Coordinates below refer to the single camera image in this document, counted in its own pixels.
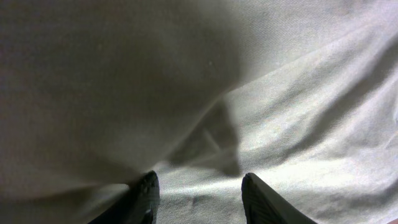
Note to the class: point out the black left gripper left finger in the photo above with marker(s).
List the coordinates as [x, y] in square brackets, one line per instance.
[139, 205]

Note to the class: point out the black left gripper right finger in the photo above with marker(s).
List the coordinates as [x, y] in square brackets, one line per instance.
[263, 205]

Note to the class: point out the light green shorts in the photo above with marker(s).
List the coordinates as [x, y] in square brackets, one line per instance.
[96, 94]

